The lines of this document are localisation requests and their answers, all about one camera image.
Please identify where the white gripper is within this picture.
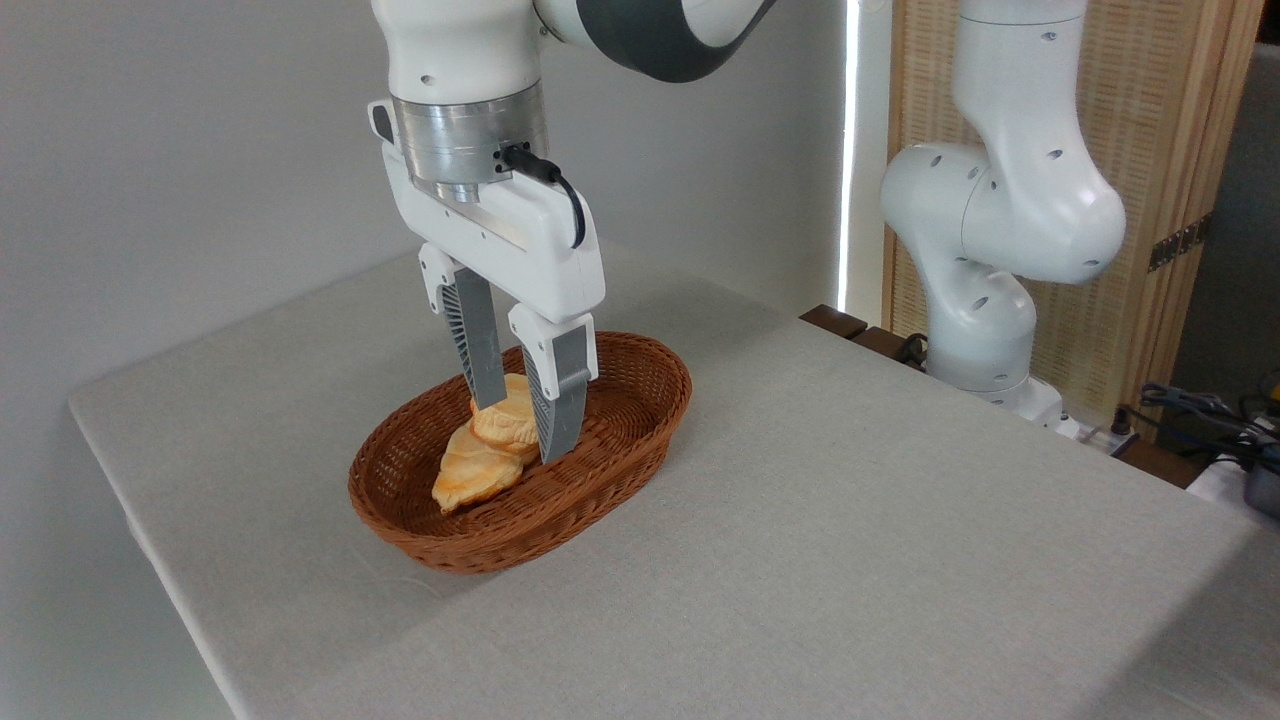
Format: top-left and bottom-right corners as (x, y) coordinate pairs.
(382, 143), (607, 467)

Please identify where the round golden bread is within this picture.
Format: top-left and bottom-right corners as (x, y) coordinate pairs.
(470, 373), (542, 465)

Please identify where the long golden bread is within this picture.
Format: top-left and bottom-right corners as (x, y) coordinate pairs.
(431, 421), (525, 515)

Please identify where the brown wicker basket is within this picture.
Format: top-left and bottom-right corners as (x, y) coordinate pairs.
(348, 331), (693, 576)

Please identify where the dark wooden board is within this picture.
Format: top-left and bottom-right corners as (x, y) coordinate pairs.
(850, 325), (927, 369)
(799, 304), (869, 342)

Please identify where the metal screen hinge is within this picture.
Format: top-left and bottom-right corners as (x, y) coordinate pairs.
(1147, 212), (1214, 274)

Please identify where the bamboo folding screen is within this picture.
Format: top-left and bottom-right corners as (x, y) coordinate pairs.
(883, 0), (1267, 433)

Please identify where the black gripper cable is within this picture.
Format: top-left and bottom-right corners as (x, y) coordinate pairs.
(497, 143), (589, 250)

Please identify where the black cable bundle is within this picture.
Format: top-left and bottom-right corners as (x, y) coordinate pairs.
(1138, 382), (1280, 451)

